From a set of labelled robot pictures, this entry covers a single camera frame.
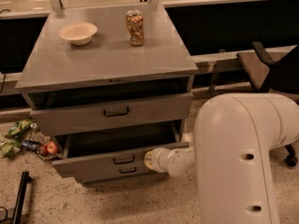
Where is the grey drawer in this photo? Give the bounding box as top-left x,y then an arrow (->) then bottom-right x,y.
74,162 -> 163,185
52,121 -> 189,178
31,92 -> 192,136

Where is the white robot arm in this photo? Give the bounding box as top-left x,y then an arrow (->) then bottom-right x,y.
144,93 -> 299,224

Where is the grey bottom drawer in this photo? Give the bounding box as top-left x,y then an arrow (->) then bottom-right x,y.
74,162 -> 163,185

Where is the grey drawer cabinet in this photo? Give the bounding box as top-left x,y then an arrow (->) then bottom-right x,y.
15,3 -> 199,185

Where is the grey top drawer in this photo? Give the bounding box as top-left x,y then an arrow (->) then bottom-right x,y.
31,92 -> 192,136

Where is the red apple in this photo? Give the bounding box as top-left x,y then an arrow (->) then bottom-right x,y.
41,142 -> 59,156

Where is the blue snack wrapper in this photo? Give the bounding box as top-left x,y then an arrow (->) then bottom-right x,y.
21,140 -> 39,151

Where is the green chip bag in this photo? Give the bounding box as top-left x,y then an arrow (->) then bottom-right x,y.
5,119 -> 33,139

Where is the crumpled gold soda can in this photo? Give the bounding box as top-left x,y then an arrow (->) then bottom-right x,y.
126,9 -> 145,46

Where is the green snack bag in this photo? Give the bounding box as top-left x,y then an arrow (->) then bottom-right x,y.
0,140 -> 21,159

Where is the white bowl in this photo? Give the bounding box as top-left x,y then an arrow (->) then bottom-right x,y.
59,22 -> 97,46

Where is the black metal stand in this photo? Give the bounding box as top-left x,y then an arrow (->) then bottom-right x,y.
0,171 -> 32,224

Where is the black office chair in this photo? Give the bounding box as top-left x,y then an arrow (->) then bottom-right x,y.
236,41 -> 299,168

